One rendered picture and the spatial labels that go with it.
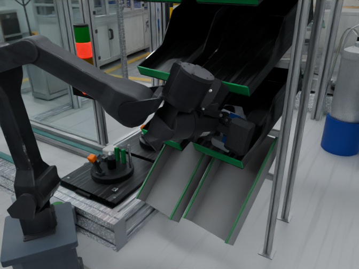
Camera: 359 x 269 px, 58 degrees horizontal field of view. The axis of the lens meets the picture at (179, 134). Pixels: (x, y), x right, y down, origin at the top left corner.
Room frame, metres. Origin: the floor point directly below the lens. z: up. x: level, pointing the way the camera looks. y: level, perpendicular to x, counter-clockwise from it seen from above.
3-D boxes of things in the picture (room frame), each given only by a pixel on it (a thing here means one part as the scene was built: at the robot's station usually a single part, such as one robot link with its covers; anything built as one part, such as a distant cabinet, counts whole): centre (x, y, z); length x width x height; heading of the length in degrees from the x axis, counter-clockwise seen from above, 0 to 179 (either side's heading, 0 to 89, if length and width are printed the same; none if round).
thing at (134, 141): (1.13, 0.09, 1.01); 0.24 x 0.24 x 0.13; 58
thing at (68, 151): (1.09, 0.46, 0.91); 0.84 x 0.28 x 0.10; 58
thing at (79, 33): (1.11, 0.32, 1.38); 0.05 x 0.05 x 0.05
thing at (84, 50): (1.11, 0.32, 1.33); 0.05 x 0.05 x 0.05
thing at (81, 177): (0.91, 0.22, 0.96); 0.24 x 0.24 x 0.02; 58
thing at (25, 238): (0.55, 0.31, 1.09); 0.07 x 0.07 x 0.06; 22
